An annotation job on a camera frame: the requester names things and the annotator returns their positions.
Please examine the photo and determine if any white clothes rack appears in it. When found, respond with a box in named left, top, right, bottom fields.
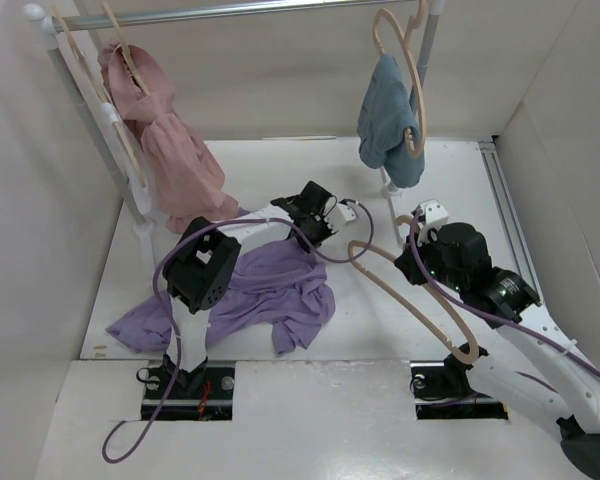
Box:
left=23, top=1, right=446, bottom=267

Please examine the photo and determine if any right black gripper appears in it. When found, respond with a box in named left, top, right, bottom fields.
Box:
left=394, top=227, right=467, bottom=293

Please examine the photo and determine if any blue garment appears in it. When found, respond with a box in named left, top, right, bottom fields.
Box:
left=357, top=54, right=425, bottom=188

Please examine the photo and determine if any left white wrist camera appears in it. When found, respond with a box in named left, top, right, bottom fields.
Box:
left=325, top=202, right=357, bottom=233

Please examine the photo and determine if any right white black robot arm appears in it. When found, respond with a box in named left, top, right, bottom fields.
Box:
left=394, top=217, right=600, bottom=479

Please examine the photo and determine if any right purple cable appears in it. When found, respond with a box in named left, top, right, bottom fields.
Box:
left=409, top=209, right=600, bottom=396

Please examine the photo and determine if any purple cable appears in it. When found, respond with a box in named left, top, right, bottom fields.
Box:
left=409, top=209, right=600, bottom=396
left=102, top=199, right=376, bottom=464

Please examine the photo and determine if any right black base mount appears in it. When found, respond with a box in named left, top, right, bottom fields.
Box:
left=409, top=354, right=509, bottom=421

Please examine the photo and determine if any purple t shirt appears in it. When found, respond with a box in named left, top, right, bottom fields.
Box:
left=106, top=210, right=336, bottom=361

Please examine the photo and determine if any aluminium rail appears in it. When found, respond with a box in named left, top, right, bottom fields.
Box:
left=478, top=141, right=542, bottom=295

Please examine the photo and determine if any wooden hanger with pink dress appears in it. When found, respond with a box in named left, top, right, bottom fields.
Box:
left=101, top=1, right=154, bottom=101

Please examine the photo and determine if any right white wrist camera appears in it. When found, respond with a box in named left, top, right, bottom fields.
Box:
left=414, top=199, right=449, bottom=246

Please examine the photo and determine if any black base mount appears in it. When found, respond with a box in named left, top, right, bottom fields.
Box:
left=136, top=362, right=235, bottom=422
left=409, top=354, right=509, bottom=421

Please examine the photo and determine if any pink dress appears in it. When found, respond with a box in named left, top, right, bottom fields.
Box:
left=98, top=40, right=239, bottom=234

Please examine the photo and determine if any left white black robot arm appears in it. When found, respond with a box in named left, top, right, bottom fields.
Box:
left=162, top=181, right=337, bottom=355

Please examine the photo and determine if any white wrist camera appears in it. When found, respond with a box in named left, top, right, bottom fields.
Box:
left=325, top=202, right=357, bottom=233
left=414, top=199, right=449, bottom=246

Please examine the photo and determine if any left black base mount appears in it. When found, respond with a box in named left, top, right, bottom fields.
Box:
left=136, top=362, right=235, bottom=422

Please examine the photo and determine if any wooden hanger with blue garment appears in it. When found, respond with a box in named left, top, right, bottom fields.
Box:
left=372, top=5, right=426, bottom=159

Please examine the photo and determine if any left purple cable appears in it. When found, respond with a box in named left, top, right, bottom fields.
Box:
left=102, top=199, right=376, bottom=464

